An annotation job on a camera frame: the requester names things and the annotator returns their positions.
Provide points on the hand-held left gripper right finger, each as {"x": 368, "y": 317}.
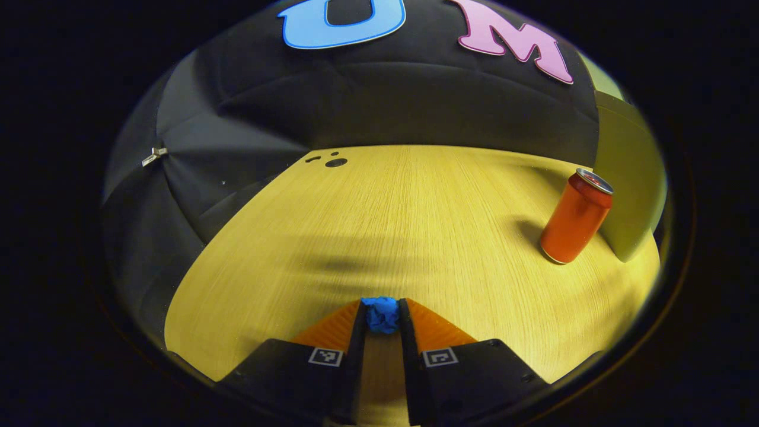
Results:
{"x": 410, "y": 362}

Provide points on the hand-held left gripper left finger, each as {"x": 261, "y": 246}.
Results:
{"x": 356, "y": 356}

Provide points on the blue paper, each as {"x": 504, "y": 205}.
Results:
{"x": 380, "y": 314}

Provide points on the orange pop can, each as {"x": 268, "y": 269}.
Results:
{"x": 575, "y": 219}

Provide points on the pale green desktop garbage bin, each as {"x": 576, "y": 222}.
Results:
{"x": 628, "y": 178}

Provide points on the black backdrop cloth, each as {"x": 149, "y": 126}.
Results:
{"x": 385, "y": 101}

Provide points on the white cloth clip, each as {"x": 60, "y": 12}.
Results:
{"x": 154, "y": 156}

